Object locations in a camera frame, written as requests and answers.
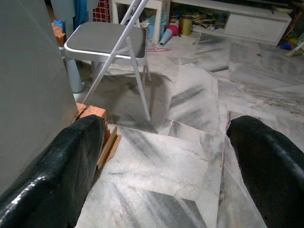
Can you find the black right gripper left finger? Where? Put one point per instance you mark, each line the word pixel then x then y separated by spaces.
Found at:
pixel 59 180

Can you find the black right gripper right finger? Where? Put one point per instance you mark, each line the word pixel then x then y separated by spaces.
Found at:
pixel 273 171

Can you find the grey fridge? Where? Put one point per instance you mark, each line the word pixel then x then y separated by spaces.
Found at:
pixel 28 83

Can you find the wooden plank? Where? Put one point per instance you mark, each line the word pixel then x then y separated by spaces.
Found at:
pixel 110 147

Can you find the orange brick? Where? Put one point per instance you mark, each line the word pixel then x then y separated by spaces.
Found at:
pixel 60 35
pixel 81 108
pixel 95 111

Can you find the blue toy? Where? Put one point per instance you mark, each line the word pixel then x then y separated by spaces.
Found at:
pixel 285 46

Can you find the white low TV cabinet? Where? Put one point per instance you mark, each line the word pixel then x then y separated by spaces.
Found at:
pixel 254 26

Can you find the grey folding chair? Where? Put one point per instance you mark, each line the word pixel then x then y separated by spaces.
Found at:
pixel 102 38

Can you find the blue sponge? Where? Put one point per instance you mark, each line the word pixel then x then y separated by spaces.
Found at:
pixel 59 22

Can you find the pink clothes hanger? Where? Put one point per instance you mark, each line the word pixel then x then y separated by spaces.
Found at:
pixel 158 49

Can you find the gold tin can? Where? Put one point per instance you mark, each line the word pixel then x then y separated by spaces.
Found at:
pixel 185 25

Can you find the blue cloth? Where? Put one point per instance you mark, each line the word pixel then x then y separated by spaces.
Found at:
pixel 82 10

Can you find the blue cone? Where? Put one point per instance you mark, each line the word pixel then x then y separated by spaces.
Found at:
pixel 164 38

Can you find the pink ball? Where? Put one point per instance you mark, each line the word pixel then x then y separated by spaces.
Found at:
pixel 174 30

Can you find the red brick-pattern box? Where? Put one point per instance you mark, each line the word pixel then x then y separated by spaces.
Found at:
pixel 101 12

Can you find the pale blue bucket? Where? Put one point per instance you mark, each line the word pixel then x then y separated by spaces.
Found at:
pixel 155 23

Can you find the white side table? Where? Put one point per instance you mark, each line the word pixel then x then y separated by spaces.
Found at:
pixel 156 4

